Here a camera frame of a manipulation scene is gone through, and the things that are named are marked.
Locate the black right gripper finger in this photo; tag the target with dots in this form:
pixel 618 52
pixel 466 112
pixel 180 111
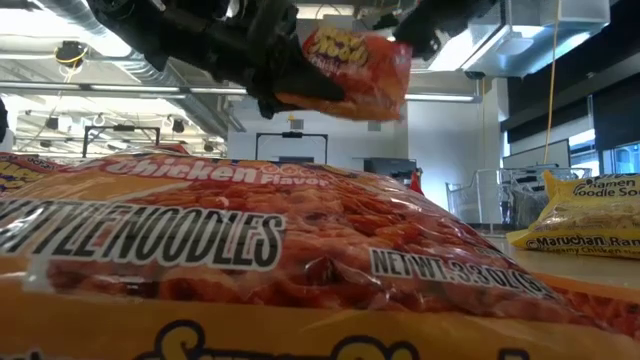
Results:
pixel 425 35

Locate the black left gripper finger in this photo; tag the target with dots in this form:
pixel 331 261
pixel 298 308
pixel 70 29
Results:
pixel 300 80

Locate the orange chicken noodle pack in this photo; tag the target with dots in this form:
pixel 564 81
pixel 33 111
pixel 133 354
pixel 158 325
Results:
pixel 20 172
pixel 370 75
pixel 300 280

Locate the yellow creamy chicken ramen pack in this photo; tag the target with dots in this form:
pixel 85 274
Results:
pixel 585 220

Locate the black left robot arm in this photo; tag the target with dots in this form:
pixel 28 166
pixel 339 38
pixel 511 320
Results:
pixel 125 25

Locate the dark door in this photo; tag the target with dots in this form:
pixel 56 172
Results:
pixel 295 159

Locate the long linear ceiling light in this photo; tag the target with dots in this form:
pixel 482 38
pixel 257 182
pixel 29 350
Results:
pixel 125 88

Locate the black equipment cart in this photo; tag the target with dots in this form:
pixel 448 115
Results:
pixel 390 167

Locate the small red object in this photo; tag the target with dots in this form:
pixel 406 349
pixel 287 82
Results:
pixel 416 185

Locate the black ceiling-mounted device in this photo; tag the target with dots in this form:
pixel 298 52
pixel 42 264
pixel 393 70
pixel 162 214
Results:
pixel 70 52

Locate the grey display panel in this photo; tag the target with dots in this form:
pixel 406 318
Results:
pixel 535 155

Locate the grey square wall vent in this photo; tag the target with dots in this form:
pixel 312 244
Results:
pixel 374 126
pixel 296 124

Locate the black gantry frame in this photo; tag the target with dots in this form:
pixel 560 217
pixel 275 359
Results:
pixel 122 128
pixel 292 134

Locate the black dome camera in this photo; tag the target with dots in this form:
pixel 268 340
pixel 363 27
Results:
pixel 475 75

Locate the silver ventilation duct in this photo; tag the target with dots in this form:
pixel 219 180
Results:
pixel 200 107

